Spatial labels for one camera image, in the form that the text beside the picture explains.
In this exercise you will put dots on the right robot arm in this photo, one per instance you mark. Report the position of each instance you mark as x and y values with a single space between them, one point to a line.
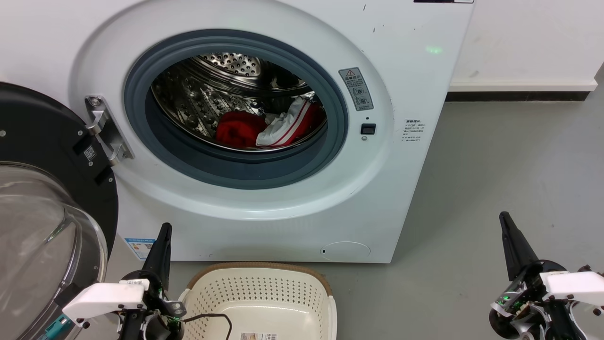
561 323

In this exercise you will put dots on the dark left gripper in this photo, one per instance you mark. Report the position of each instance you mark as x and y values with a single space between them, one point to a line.
155 295

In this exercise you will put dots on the round white filter cover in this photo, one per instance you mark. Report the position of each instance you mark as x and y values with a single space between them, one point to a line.
345 251

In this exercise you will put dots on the grey rubber door gasket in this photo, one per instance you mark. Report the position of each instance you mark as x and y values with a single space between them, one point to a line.
236 172

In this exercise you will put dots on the printed paper label sticker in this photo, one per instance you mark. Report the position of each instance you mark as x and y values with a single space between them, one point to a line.
258 336

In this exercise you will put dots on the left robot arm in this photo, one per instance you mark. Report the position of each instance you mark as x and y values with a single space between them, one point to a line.
131 328

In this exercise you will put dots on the black door latch socket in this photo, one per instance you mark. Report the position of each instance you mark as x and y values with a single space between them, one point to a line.
368 129

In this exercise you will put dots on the white front-load washing machine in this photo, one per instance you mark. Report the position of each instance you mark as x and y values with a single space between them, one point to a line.
401 71

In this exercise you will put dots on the dark blue garment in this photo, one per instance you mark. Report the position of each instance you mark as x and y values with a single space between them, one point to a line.
278 105

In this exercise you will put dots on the small QR code sticker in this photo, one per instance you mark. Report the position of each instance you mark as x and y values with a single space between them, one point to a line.
90 153

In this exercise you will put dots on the stainless steel washing machine drum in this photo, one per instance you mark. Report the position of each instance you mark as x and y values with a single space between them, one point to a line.
188 104

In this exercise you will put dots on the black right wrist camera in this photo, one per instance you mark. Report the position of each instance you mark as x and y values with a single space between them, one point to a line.
585 268

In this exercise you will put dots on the black washer door with glass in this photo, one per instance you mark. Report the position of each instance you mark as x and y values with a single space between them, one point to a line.
42 127

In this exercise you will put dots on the grey warning sticker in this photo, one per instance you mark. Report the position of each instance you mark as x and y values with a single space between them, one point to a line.
356 89

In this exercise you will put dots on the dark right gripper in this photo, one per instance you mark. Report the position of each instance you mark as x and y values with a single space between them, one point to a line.
514 302

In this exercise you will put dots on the blue energy label sticker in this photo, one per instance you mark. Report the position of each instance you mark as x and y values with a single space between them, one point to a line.
139 248

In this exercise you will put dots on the white garment with red stripes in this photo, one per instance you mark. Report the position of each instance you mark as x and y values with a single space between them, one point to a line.
283 127

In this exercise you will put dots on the black wall baseboard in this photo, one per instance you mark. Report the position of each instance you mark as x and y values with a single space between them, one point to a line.
516 96

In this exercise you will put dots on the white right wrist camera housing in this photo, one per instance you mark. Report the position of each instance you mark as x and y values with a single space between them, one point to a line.
575 285

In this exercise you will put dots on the silver metal door hinge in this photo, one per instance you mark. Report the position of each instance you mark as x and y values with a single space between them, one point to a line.
109 134

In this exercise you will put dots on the cream perforated laundry basket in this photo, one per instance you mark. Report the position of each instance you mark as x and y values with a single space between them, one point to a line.
264 293

